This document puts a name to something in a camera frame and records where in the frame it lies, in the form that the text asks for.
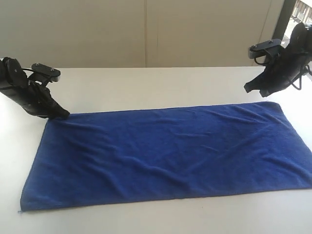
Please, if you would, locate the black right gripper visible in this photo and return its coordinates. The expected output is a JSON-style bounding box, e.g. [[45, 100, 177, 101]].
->
[[244, 47, 311, 98]]

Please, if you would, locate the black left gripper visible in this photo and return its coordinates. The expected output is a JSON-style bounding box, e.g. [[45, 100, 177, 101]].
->
[[17, 81, 70, 119]]

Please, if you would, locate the blue microfiber towel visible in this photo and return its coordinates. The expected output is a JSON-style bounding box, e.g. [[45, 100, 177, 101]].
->
[[20, 101, 312, 212]]

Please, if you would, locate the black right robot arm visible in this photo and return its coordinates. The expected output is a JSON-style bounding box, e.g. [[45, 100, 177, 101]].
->
[[244, 22, 312, 98]]

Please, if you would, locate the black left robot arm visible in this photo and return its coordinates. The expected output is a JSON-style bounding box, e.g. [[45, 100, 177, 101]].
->
[[0, 57, 70, 119]]

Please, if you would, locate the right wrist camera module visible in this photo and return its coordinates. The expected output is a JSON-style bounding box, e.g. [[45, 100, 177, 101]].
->
[[248, 39, 284, 66]]

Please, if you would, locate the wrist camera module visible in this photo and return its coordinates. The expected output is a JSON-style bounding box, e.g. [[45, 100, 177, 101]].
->
[[29, 63, 61, 83], [248, 39, 284, 66]]

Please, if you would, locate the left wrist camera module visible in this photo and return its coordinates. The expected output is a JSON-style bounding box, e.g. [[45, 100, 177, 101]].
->
[[29, 63, 61, 83]]

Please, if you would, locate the dark window frame post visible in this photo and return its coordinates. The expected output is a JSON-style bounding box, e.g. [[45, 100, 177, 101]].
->
[[259, 0, 296, 42]]

